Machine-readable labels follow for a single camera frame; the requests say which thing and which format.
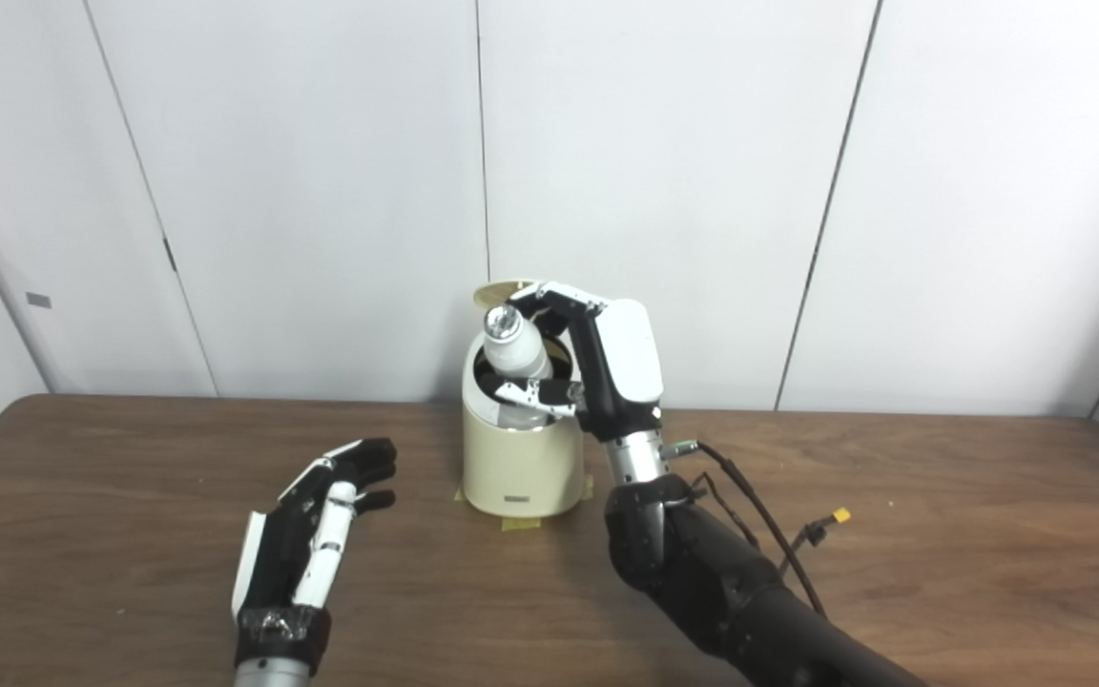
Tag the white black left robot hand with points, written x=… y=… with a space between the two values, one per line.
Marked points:
x=282 y=563

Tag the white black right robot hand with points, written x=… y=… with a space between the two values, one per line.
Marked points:
x=626 y=353

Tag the small white plastic bottle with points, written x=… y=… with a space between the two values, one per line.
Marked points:
x=519 y=348

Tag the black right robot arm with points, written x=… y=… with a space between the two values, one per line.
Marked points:
x=731 y=592

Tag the black wall seam hinge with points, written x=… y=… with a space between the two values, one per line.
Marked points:
x=169 y=255

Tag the small grey wall tag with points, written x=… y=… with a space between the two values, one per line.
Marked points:
x=38 y=300

